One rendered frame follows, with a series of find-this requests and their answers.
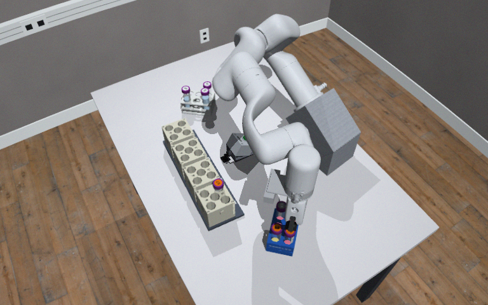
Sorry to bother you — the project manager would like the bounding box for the blue tube rack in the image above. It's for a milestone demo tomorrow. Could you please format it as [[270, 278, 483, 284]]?
[[266, 209, 299, 256]]

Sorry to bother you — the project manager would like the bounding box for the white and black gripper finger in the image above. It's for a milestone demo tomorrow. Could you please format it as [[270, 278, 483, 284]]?
[[285, 216, 297, 232]]

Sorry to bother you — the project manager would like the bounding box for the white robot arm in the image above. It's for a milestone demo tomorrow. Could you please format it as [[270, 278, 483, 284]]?
[[212, 14, 327, 204]]

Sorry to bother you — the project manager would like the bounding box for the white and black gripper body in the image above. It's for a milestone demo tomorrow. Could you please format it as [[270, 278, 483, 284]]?
[[285, 194, 313, 225]]

